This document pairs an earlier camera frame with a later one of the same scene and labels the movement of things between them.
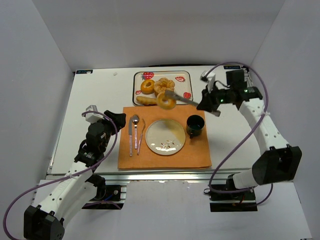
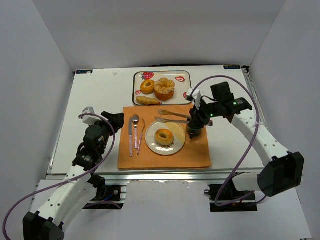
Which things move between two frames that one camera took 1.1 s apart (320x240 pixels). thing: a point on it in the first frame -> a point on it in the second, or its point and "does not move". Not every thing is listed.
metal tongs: [170, 94] -> [164, 120]
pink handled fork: [140, 143] does not move
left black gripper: [110, 121] does not move
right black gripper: [210, 100] -> [195, 124]
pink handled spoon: [135, 118] does not move
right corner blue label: [231, 67] does not move
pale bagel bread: [160, 97] -> [163, 136]
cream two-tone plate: [165, 136] does not move
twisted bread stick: [145, 100] does not move
